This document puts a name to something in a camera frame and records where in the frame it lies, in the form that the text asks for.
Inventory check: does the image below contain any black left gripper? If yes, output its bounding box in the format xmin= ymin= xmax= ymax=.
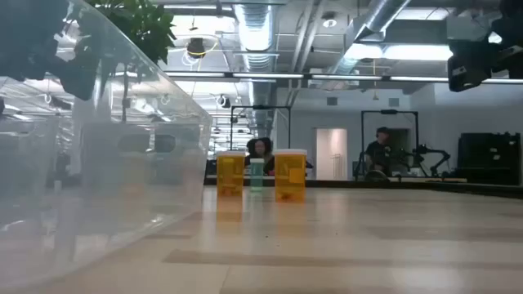
xmin=52 ymin=40 xmax=101 ymax=102

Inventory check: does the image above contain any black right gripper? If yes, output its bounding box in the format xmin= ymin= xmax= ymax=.
xmin=447 ymin=16 xmax=523 ymax=93

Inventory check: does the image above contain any large amber pill bottle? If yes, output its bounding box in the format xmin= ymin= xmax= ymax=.
xmin=216 ymin=150 xmax=247 ymax=198
xmin=273 ymin=148 xmax=308 ymax=203

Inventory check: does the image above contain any small teal pill bottle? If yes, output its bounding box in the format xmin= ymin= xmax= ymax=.
xmin=249 ymin=158 xmax=266 ymax=192

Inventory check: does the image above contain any clear plastic bin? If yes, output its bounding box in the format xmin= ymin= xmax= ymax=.
xmin=0 ymin=0 xmax=212 ymax=292

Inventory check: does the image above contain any black cabinet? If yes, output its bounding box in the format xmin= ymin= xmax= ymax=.
xmin=456 ymin=131 xmax=522 ymax=185

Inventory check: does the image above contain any person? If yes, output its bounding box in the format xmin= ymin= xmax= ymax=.
xmin=363 ymin=126 xmax=396 ymax=179
xmin=244 ymin=136 xmax=275 ymax=176

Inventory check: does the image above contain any white door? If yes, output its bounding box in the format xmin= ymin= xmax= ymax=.
xmin=315 ymin=127 xmax=348 ymax=180

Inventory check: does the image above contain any background black station frame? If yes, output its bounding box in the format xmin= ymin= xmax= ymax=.
xmin=360 ymin=109 xmax=420 ymax=177
xmin=230 ymin=105 xmax=292 ymax=152

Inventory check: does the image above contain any silver spiral ventilation duct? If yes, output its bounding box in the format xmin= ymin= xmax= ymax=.
xmin=322 ymin=0 xmax=412 ymax=89

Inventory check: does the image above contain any black aluminium table frame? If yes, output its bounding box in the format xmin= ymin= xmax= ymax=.
xmin=203 ymin=175 xmax=523 ymax=200

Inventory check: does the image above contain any wide silver ventilation duct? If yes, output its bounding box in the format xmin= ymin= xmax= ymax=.
xmin=235 ymin=3 xmax=279 ymax=140

